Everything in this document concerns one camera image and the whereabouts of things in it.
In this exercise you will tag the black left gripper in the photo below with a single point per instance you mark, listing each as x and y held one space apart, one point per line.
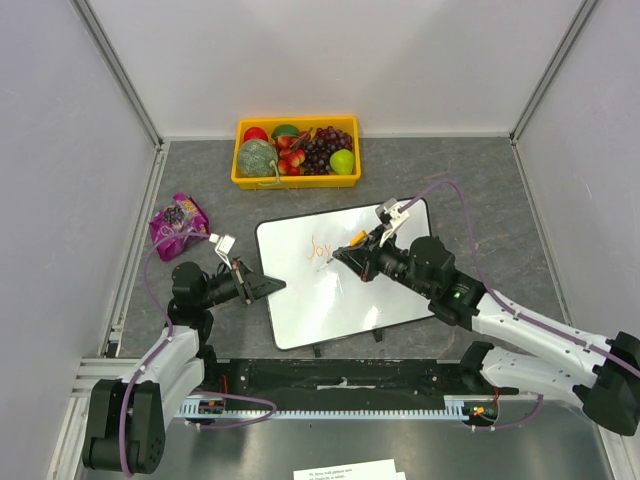
253 285

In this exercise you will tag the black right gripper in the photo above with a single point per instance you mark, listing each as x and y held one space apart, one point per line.
370 258

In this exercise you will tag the white marker pen orange tip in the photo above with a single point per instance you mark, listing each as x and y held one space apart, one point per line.
355 241

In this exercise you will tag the white whiteboard black frame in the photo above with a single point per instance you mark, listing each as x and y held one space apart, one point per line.
323 300

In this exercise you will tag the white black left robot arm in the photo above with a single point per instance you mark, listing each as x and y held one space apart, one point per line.
128 416

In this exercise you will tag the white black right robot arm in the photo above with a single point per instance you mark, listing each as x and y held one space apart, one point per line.
599 374

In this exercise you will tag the green pear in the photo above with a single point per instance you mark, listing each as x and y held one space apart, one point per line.
342 162

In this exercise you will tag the purple snack bag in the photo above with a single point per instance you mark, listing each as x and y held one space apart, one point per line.
177 225

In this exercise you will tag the dark red grape bunch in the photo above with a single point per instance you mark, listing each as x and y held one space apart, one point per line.
322 146

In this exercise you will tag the red lychee cluster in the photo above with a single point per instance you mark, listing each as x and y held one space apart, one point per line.
291 155

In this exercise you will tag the green striped melon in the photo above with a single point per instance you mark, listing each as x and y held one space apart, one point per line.
257 158

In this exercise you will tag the yellow plastic fruit tray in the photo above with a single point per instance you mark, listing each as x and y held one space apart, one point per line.
308 127

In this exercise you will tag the green red mango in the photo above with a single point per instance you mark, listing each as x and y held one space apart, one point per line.
287 130

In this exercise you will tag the red apple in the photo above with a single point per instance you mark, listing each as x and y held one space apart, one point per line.
255 133

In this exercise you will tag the white paper sheet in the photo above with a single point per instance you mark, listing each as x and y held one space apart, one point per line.
372 470

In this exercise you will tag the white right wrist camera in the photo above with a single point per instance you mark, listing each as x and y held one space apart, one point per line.
392 216

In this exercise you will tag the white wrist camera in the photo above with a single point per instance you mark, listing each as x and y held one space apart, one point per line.
223 245
392 216

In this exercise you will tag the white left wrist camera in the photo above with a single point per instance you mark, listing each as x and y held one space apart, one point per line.
223 245

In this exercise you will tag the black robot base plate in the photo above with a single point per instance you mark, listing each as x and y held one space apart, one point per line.
350 384

